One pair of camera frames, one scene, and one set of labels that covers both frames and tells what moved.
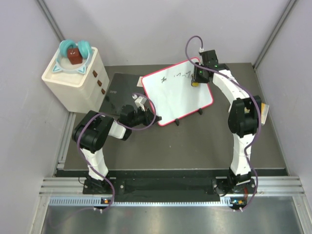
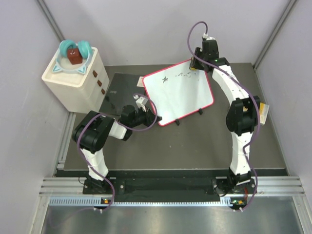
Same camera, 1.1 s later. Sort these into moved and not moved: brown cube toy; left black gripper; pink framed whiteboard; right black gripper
Moved: right black gripper
Not moved: pink framed whiteboard; left black gripper; brown cube toy
